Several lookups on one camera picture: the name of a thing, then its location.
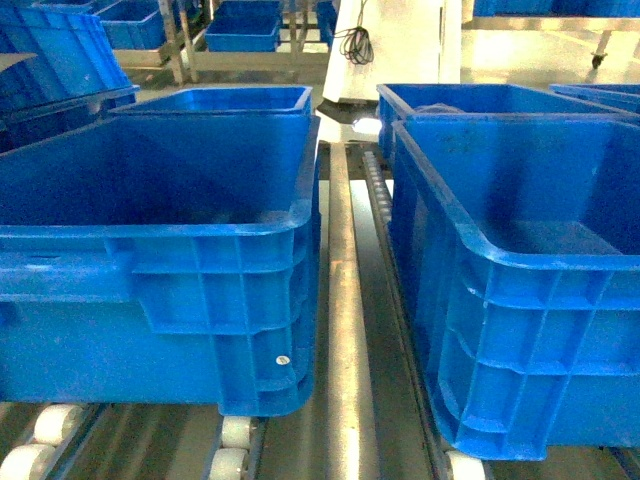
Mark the left rear blue crate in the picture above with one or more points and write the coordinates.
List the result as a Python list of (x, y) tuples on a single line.
[(262, 100)]

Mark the left front blue crate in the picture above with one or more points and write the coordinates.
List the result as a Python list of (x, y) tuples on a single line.
[(163, 259)]

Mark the blue crate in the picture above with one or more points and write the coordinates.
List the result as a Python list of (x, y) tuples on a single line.
[(262, 100), (401, 101), (619, 96), (163, 259), (517, 247)]

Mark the far blue bin centre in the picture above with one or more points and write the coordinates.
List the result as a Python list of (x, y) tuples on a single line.
[(245, 26)]

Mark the right rear blue crate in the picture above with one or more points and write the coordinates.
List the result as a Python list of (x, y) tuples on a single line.
[(401, 101)]

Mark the far right blue crate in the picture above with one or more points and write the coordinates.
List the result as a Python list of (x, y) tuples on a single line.
[(619, 96)]

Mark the steel roller shelf frame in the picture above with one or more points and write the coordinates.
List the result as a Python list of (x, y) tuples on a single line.
[(94, 441)]

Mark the right front blue crate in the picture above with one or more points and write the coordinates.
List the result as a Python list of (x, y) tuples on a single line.
[(517, 247)]

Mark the white pillar with cables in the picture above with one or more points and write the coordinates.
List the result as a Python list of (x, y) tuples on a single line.
[(412, 42)]

